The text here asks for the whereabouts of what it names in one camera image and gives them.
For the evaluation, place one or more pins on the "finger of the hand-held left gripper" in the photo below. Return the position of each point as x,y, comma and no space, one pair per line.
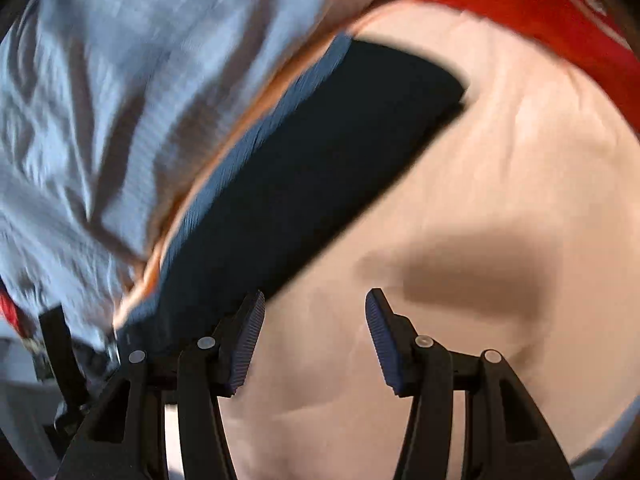
60,350

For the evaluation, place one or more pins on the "peach blanket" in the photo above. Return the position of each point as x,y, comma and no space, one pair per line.
500,185

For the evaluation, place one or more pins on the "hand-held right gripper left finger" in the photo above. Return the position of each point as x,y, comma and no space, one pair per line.
245,345

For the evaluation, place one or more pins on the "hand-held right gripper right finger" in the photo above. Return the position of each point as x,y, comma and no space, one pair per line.
382,345

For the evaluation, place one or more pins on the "black pants with patterned waistband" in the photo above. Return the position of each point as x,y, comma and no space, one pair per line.
300,185

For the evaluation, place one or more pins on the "grey striped duvet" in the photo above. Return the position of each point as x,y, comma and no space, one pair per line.
125,85

